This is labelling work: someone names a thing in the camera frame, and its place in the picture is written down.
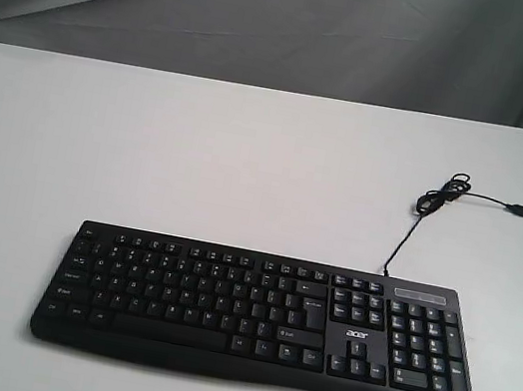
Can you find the black Acer keyboard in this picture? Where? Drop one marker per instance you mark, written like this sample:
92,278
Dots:
221,311

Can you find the grey backdrop cloth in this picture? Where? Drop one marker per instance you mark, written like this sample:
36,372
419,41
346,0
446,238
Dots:
457,58

